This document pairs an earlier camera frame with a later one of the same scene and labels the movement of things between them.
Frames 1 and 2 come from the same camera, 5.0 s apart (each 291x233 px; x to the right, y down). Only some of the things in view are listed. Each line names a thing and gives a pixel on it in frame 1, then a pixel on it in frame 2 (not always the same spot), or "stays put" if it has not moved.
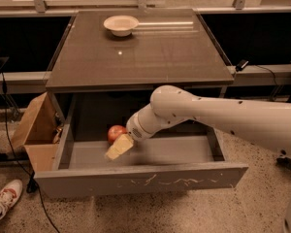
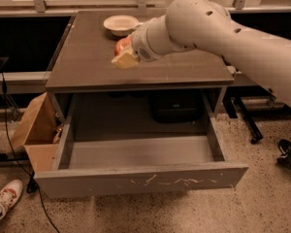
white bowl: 120,25 stays put
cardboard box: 39,131 stays put
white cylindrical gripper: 133,129 to 142,45
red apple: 114,132 to 123,45
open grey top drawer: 182,159 stays put
